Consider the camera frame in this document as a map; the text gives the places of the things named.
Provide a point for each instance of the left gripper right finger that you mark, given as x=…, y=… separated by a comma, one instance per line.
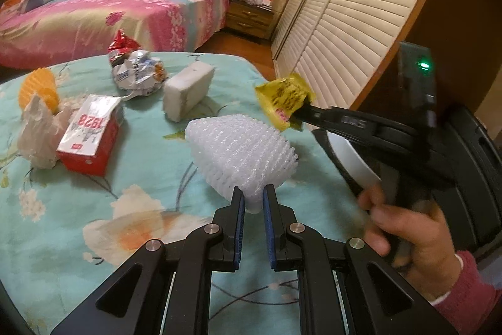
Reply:
x=344, y=287

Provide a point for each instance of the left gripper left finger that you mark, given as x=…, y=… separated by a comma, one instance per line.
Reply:
x=164, y=288

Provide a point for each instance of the yellow wrapper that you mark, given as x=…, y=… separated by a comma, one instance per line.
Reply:
x=279, y=99

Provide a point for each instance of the white foam fruit net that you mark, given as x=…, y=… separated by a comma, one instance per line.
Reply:
x=238, y=151

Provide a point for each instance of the pink sleeve forearm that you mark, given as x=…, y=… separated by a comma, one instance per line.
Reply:
x=471, y=306

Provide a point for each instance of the round metal trash bin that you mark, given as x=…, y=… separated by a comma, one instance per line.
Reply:
x=351, y=162

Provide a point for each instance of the person right hand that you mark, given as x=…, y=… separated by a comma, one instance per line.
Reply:
x=432, y=267

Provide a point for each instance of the teal floral table cloth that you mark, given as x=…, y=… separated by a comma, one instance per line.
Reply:
x=63, y=233

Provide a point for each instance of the dark wooden door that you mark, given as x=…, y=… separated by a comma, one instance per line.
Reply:
x=464, y=37

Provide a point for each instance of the red white carton box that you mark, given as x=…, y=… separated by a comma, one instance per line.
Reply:
x=89, y=140

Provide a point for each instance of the white louvered wardrobe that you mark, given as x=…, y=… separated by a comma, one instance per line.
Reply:
x=337, y=46

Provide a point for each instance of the crumpled white tissue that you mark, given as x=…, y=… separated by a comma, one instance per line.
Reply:
x=41, y=133

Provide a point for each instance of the white foam block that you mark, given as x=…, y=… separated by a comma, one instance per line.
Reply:
x=186, y=89

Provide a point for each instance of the wooden nightstand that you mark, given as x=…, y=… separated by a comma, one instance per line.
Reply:
x=249, y=20

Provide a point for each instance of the crumpled silver wrapper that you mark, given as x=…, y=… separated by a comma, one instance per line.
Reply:
x=140, y=75

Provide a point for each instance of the orange foam fruit net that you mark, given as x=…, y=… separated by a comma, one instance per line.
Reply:
x=40, y=82

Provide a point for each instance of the red snack wrapper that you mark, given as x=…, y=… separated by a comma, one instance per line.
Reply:
x=121, y=47

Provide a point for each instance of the bed with floral sheet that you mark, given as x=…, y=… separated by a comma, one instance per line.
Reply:
x=65, y=30

